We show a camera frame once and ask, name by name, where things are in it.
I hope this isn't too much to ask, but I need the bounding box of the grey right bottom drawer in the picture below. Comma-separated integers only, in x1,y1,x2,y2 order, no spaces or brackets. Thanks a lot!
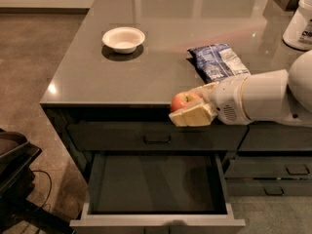
227,180,312,196

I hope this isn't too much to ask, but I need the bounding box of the open grey middle drawer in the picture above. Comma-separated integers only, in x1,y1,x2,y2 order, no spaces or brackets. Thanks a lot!
70,154,246,234

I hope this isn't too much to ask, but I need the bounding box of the grey right top drawer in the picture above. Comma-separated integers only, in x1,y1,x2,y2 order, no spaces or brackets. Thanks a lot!
239,123,312,151

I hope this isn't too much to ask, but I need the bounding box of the grey right middle drawer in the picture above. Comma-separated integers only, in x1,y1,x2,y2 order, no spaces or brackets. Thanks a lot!
224,156,312,179

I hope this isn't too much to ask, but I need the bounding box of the black cable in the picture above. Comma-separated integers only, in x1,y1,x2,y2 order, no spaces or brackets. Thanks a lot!
29,170,53,213

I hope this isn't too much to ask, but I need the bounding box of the blue chip bag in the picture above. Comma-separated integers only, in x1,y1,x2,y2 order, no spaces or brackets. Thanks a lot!
188,44,250,84

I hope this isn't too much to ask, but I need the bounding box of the white paper bowl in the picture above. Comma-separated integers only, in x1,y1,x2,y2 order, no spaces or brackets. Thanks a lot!
101,27,145,54

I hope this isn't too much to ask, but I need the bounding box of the red apple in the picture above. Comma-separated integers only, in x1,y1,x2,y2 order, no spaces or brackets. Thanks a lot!
171,92,200,112

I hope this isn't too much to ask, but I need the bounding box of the white plastic canister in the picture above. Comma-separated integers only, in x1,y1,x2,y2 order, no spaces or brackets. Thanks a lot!
283,0,312,51

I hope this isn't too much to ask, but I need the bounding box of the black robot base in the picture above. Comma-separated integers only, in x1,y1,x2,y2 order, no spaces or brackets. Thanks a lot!
0,130,75,234

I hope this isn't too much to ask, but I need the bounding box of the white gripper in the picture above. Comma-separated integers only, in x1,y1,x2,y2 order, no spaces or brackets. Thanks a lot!
169,74,252,127

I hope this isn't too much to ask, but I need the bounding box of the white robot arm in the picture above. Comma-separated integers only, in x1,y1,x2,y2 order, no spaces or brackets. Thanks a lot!
170,51,312,127

